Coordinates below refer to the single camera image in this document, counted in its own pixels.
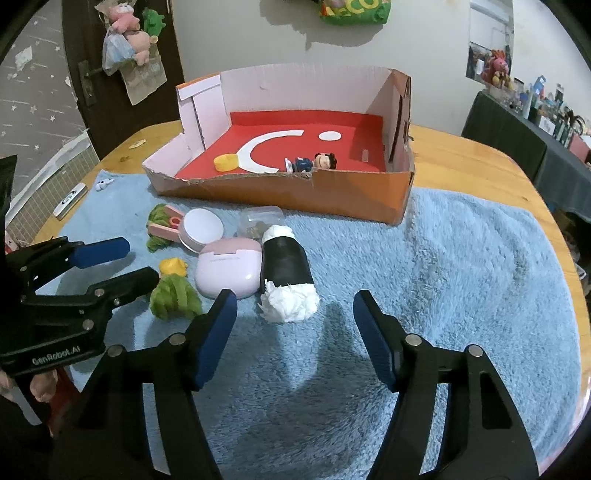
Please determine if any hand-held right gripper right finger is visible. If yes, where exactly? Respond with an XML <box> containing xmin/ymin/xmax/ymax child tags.
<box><xmin>353</xmin><ymin>289</ymin><xmax>541</xmax><ymax>480</ymax></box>

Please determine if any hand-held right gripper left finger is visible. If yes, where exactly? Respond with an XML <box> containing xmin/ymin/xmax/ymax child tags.
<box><xmin>48</xmin><ymin>288</ymin><xmax>238</xmax><ymax>480</ymax></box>

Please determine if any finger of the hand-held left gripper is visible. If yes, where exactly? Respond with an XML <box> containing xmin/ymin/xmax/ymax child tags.
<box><xmin>7</xmin><ymin>237</ymin><xmax>131</xmax><ymax>295</ymax></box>
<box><xmin>21</xmin><ymin>266</ymin><xmax>160</xmax><ymax>331</ymax></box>

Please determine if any small yellow toy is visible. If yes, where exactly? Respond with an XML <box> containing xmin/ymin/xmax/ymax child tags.
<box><xmin>159</xmin><ymin>257</ymin><xmax>188</xmax><ymax>278</ymax></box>

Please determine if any green wool toy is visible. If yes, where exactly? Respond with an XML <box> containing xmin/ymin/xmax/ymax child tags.
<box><xmin>149</xmin><ymin>274</ymin><xmax>204</xmax><ymax>320</ymax></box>

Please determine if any pink earbuds case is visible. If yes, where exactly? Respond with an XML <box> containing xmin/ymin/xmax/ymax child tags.
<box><xmin>194</xmin><ymin>237</ymin><xmax>264</xmax><ymax>298</ymax></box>

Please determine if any black white sushi plush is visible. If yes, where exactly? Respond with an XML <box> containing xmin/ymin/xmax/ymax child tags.
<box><xmin>257</xmin><ymin>224</ymin><xmax>321</xmax><ymax>324</ymax></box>

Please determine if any cardboard box red floor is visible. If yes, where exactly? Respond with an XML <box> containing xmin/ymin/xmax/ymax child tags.
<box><xmin>141</xmin><ymin>65</ymin><xmax>415</xmax><ymax>225</ymax></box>

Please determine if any person's left hand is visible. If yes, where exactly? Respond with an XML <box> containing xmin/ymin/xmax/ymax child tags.
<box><xmin>28</xmin><ymin>369</ymin><xmax>60</xmax><ymax>403</ymax></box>

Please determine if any green felt lettuce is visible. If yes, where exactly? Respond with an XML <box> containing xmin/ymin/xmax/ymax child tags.
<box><xmin>147</xmin><ymin>204</ymin><xmax>174</xmax><ymax>253</ymax></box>

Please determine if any white remote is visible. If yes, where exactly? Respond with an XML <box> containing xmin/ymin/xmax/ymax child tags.
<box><xmin>53</xmin><ymin>182</ymin><xmax>88</xmax><ymax>219</ymax></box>

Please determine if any fluffy blue towel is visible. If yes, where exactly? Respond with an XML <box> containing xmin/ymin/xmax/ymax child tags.
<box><xmin>60</xmin><ymin>168</ymin><xmax>581</xmax><ymax>480</ymax></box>

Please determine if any round white pink compact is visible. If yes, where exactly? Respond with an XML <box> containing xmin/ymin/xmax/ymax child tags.
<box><xmin>178</xmin><ymin>209</ymin><xmax>226</xmax><ymax>253</ymax></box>

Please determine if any clear plastic container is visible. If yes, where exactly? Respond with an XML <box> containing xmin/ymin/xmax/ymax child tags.
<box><xmin>239</xmin><ymin>206</ymin><xmax>284</xmax><ymax>241</ymax></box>

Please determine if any clear plastic sleeve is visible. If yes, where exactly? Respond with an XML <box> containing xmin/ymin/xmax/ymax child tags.
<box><xmin>122</xmin><ymin>55</ymin><xmax>168</xmax><ymax>106</ymax></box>

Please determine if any dark-haired toy figurine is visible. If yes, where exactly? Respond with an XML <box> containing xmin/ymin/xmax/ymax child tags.
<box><xmin>284</xmin><ymin>152</ymin><xmax>338</xmax><ymax>175</ymax></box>

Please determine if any pale blue plastic bag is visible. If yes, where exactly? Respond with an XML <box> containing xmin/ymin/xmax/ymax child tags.
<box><xmin>102</xmin><ymin>30</ymin><xmax>139</xmax><ymax>77</ymax></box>

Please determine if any pink plush doll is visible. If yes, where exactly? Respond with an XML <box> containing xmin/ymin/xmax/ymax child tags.
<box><xmin>124</xmin><ymin>32</ymin><xmax>153</xmax><ymax>65</ymax></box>

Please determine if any dark brown door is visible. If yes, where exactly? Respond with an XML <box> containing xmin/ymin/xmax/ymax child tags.
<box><xmin>62</xmin><ymin>0</ymin><xmax>185</xmax><ymax>155</ymax></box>

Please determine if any pink plush with white cap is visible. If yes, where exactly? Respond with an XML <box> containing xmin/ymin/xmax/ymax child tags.
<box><xmin>108</xmin><ymin>2</ymin><xmax>139</xmax><ymax>33</ymax></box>

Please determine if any green plush toy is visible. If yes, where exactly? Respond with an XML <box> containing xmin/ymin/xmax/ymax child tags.
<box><xmin>142</xmin><ymin>8</ymin><xmax>165</xmax><ymax>35</ymax></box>

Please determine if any side table with dark cloth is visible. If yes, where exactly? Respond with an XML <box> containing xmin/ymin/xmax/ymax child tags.
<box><xmin>462</xmin><ymin>90</ymin><xmax>591</xmax><ymax>222</ymax></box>

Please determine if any row of boxes and bottles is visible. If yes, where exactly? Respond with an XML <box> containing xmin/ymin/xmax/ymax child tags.
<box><xmin>512</xmin><ymin>76</ymin><xmax>591</xmax><ymax>162</ymax></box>

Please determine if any pink plush on side table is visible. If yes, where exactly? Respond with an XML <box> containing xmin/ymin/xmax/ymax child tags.
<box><xmin>480</xmin><ymin>48</ymin><xmax>513</xmax><ymax>88</ymax></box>

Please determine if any green snack bag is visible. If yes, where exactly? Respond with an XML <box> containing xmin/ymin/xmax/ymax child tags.
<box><xmin>320</xmin><ymin>0</ymin><xmax>392</xmax><ymax>26</ymax></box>

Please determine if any white wire grid panel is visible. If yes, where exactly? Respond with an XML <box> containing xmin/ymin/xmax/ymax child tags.
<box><xmin>7</xmin><ymin>138</ymin><xmax>100</xmax><ymax>245</ymax></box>

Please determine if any metal door handle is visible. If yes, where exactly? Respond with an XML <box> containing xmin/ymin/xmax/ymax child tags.
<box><xmin>78</xmin><ymin>60</ymin><xmax>105</xmax><ymax>109</ymax></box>

